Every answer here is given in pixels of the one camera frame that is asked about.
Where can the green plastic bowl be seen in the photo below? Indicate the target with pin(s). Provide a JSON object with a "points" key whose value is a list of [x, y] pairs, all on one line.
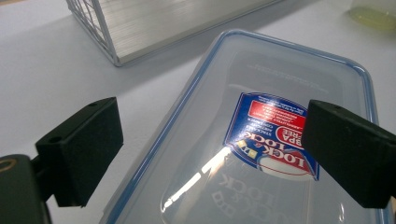
{"points": [[373, 17]]}

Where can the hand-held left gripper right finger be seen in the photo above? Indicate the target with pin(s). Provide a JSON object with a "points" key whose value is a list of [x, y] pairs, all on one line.
{"points": [[348, 149]]}

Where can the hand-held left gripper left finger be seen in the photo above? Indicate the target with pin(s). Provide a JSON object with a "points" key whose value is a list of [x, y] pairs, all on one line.
{"points": [[84, 149]]}

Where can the clear food container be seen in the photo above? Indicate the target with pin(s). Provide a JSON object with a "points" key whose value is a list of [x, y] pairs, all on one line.
{"points": [[218, 93]]}

